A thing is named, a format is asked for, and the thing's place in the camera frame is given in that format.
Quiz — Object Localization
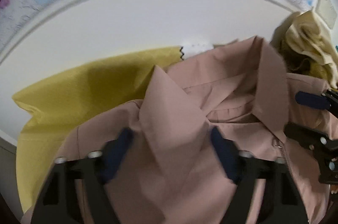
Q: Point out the pink jacket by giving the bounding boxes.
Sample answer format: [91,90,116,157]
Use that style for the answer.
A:
[56,37,337,223]

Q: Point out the cream and mustard garment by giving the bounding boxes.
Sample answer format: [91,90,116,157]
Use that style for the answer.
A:
[270,11,337,89]

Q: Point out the yellow blanket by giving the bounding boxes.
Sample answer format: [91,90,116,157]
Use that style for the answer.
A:
[12,46,182,212]

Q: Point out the white patterned pillow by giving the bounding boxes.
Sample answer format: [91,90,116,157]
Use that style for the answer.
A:
[180,38,214,60]

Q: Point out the white wall notice sheet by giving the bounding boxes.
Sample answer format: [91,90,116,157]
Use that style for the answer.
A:
[316,0,337,29]

